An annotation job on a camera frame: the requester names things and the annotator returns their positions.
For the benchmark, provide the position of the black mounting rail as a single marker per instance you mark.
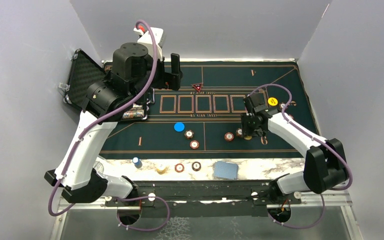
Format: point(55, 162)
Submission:
point(203, 198)

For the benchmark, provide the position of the red poker chip stack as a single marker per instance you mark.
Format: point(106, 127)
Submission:
point(179, 168)

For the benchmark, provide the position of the black poker chip case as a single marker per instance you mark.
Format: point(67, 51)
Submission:
point(86, 82)

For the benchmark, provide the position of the yellow round button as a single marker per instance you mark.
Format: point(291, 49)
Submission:
point(272, 101)

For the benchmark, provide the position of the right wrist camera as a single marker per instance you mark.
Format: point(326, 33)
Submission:
point(255, 103)

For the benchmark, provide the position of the brown poker chip stack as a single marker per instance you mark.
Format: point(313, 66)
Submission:
point(196, 166)

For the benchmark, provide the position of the white paper protractor sheet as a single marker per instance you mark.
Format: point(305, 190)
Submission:
point(98, 166)

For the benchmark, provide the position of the mixed chips row in case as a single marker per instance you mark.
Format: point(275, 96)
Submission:
point(136, 112)

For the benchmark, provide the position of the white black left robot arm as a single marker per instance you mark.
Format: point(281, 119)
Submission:
point(134, 72)

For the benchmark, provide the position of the blue playing card deck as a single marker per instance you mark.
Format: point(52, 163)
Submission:
point(226, 170)

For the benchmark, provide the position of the blue poker chip stack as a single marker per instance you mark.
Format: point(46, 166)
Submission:
point(137, 162)

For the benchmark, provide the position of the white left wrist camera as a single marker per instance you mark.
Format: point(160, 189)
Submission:
point(146, 40)

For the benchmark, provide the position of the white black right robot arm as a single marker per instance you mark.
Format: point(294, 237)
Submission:
point(325, 164)

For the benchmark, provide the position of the red triangular dealer button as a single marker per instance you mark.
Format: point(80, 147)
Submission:
point(197, 86)

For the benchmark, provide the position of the green poker table mat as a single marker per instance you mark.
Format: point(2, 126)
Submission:
point(213, 112)

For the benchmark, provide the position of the yellow poker chip stack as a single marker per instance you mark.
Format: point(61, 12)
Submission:
point(161, 169)

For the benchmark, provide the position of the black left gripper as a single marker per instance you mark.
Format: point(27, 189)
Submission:
point(168, 80)

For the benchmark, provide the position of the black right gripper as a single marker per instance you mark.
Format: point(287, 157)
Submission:
point(247, 131)

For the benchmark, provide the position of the blue round button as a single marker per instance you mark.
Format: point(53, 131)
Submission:
point(179, 126)

